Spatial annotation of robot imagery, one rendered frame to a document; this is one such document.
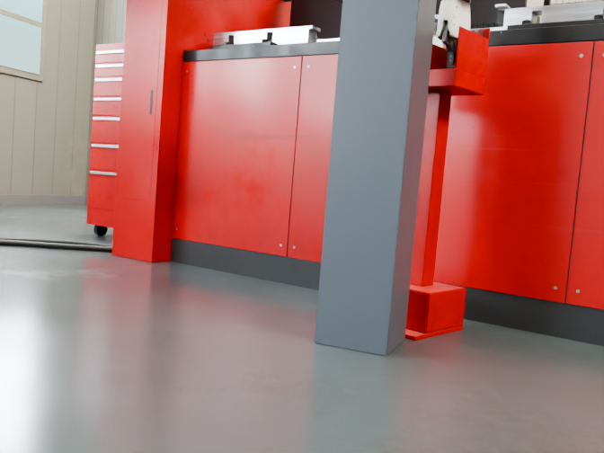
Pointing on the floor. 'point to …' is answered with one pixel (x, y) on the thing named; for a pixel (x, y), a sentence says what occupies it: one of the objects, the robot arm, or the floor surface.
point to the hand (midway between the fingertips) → (453, 60)
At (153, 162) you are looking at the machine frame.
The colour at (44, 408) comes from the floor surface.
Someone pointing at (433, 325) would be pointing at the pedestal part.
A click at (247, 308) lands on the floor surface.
